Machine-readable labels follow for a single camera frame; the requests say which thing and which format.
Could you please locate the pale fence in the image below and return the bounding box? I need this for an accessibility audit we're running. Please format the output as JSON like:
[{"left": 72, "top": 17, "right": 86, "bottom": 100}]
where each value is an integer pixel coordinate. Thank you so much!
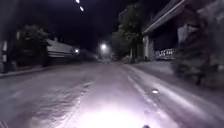
[{"left": 155, "top": 48, "right": 176, "bottom": 61}]

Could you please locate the dark bush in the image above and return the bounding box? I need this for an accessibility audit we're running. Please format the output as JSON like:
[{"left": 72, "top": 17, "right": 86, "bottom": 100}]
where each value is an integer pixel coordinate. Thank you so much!
[{"left": 171, "top": 13, "right": 224, "bottom": 88}]

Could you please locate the pale kerb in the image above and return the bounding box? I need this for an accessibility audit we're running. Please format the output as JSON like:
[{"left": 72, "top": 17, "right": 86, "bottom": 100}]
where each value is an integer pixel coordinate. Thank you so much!
[{"left": 0, "top": 65, "right": 54, "bottom": 79}]

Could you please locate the street lamp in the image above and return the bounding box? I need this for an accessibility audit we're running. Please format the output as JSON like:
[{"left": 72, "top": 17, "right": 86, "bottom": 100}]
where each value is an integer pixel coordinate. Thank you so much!
[{"left": 99, "top": 41, "right": 110, "bottom": 54}]

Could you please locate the building with pale eave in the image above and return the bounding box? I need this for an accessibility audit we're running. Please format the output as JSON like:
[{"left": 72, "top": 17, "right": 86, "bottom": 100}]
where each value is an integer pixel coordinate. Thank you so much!
[{"left": 142, "top": 0, "right": 224, "bottom": 62}]

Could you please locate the grey asphalt road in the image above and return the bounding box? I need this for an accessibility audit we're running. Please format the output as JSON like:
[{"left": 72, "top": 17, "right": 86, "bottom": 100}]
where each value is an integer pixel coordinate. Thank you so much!
[{"left": 0, "top": 60, "right": 224, "bottom": 128}]

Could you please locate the tall dark tree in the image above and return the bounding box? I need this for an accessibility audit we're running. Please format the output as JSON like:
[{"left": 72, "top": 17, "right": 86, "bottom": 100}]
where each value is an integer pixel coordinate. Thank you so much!
[{"left": 111, "top": 2, "right": 148, "bottom": 64}]

